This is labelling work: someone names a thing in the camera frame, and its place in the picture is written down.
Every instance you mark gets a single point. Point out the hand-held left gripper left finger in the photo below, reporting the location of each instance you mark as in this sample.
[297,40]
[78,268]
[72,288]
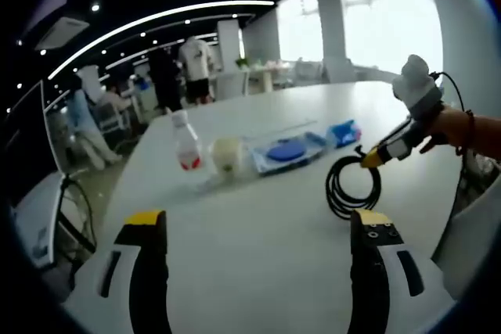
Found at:
[150,271]

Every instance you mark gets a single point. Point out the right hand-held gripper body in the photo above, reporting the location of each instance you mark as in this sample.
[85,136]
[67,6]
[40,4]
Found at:
[417,87]

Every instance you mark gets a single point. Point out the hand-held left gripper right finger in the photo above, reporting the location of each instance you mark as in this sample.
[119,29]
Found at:
[368,271]

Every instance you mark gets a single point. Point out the blue tissue packet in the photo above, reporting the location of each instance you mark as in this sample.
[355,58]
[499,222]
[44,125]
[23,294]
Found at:
[344,134]

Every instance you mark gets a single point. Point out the clear plastic straw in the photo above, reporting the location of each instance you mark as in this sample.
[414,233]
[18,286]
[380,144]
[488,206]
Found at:
[299,124]

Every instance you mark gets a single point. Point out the clear plastic bottle red label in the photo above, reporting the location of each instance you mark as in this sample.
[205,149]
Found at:
[188,142]

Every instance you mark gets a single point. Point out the clear plastic drink cup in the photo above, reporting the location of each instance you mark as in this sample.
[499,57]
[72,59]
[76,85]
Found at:
[228,154]

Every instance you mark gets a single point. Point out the person's right hand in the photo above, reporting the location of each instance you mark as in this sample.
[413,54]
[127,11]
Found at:
[448,128]

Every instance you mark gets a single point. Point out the distant white table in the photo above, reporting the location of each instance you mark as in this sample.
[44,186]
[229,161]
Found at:
[266,76]

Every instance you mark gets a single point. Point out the grey office chair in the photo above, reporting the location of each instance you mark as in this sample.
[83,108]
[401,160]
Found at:
[111,119]

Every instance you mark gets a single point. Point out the green potted plant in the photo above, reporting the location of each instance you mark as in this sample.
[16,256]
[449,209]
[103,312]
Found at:
[241,62]

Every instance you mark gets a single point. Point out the curved ceiling light strip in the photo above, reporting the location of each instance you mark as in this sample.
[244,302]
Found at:
[176,13]

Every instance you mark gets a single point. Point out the ceiling air conditioner unit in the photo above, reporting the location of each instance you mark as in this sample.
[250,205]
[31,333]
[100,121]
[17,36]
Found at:
[62,33]

